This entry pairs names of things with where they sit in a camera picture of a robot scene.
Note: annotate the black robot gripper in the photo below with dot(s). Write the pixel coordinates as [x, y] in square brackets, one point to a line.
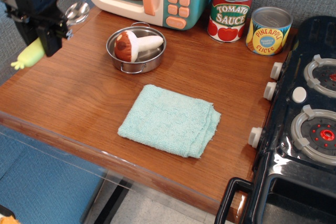
[50, 41]

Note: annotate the spoon with yellow-green handle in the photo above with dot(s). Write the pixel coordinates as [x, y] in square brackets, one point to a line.
[31, 54]

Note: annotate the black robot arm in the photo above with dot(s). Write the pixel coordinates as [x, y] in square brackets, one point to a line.
[39, 19]

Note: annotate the orange plush toy corner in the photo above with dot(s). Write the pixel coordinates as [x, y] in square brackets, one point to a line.
[7, 216]

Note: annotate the plush brown mushroom toy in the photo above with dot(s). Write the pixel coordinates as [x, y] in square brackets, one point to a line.
[127, 45]

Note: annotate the small steel pot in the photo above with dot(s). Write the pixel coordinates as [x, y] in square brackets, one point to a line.
[147, 60]

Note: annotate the light blue folded towel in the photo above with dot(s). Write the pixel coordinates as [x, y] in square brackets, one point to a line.
[170, 122]

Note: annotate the tomato sauce can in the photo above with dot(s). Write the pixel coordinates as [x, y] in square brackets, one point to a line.
[227, 19]

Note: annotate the pineapple slices can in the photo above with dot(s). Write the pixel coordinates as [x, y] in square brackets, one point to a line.
[268, 30]

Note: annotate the black toy stove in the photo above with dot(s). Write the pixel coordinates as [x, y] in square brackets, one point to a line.
[294, 167]

